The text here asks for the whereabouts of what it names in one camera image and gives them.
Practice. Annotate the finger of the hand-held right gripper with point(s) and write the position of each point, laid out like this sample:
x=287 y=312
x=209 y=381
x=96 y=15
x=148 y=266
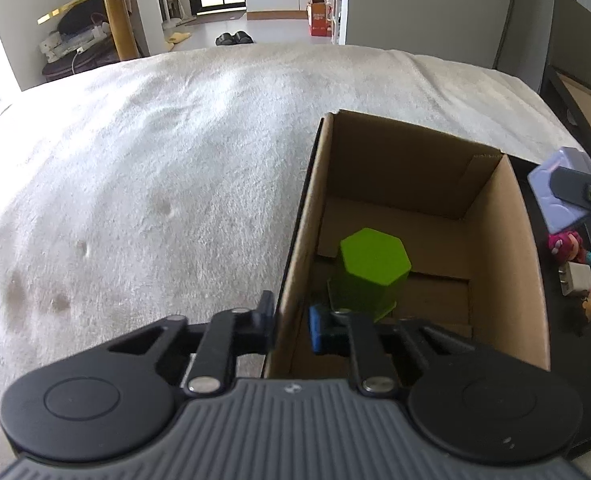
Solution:
x=583 y=191

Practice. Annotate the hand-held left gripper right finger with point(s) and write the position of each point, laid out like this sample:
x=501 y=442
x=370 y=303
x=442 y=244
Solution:
x=317 y=330

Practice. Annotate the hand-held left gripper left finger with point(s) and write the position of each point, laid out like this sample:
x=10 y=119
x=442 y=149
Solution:
x=266 y=316

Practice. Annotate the lilac box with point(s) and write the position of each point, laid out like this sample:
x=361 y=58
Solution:
x=573 y=160

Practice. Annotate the pink hooded figurine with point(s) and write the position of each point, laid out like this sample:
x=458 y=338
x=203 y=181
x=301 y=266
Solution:
x=565 y=246

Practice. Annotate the green hexagonal block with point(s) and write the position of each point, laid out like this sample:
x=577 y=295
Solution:
x=373 y=260

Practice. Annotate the black plastic tray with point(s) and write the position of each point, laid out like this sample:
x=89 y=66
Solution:
x=560 y=360

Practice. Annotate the brown cardboard box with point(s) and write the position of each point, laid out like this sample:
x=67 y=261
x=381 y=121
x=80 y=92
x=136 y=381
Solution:
x=400 y=160

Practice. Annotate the black framed brown board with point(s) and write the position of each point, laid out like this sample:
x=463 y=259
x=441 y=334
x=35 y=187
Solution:
x=583 y=110

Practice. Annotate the white charger plug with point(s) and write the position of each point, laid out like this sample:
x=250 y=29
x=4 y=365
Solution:
x=578 y=277

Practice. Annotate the dark upright panel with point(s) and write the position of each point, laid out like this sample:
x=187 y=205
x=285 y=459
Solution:
x=570 y=35

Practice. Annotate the black slipper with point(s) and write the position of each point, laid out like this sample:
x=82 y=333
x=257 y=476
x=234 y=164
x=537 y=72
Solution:
x=242 y=37
x=224 y=39

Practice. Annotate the yellow cloth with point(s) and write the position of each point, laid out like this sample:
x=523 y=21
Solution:
x=178 y=39

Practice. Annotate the orange cardboard box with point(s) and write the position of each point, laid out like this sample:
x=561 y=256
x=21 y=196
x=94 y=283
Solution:
x=319 y=17

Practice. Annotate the white floor stand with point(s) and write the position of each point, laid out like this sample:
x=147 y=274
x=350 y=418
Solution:
x=168 y=10

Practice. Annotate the round gold table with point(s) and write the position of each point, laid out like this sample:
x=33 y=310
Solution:
x=121 y=20

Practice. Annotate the white power strips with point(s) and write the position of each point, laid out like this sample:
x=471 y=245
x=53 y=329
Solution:
x=70 y=42

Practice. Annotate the black bag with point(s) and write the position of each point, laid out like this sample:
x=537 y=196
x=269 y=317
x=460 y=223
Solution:
x=78 y=17

